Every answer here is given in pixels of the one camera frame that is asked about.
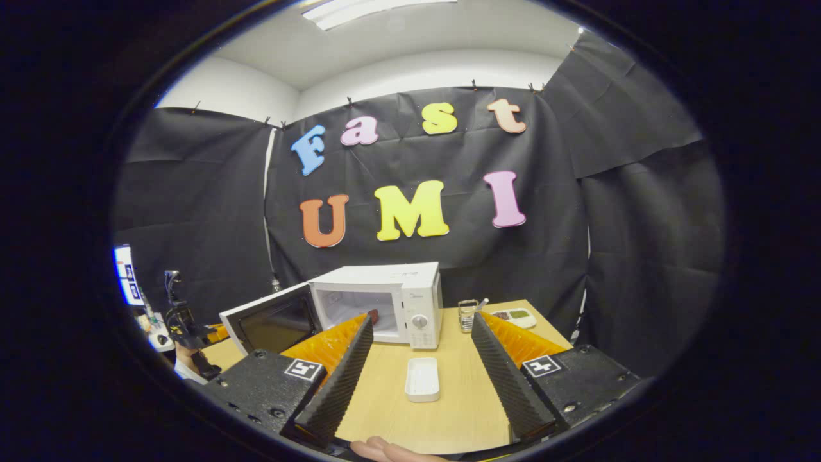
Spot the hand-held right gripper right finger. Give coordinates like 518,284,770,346
470,311,643,445

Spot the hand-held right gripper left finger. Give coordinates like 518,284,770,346
202,313,375,450

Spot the white microwave oven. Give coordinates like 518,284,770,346
219,261,444,357

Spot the white divided snack tray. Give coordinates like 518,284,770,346
491,307,537,329

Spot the white blue signboard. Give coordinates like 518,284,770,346
113,244,146,307

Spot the white rectangular dish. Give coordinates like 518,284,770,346
405,357,441,403

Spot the black backdrop cloth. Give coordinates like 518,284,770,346
110,29,727,379

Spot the row of black cloth clips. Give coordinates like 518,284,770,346
191,44,575,132

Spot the large ceiling light panel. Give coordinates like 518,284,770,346
301,0,459,31

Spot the small wire mesh basket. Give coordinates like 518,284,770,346
458,298,489,334

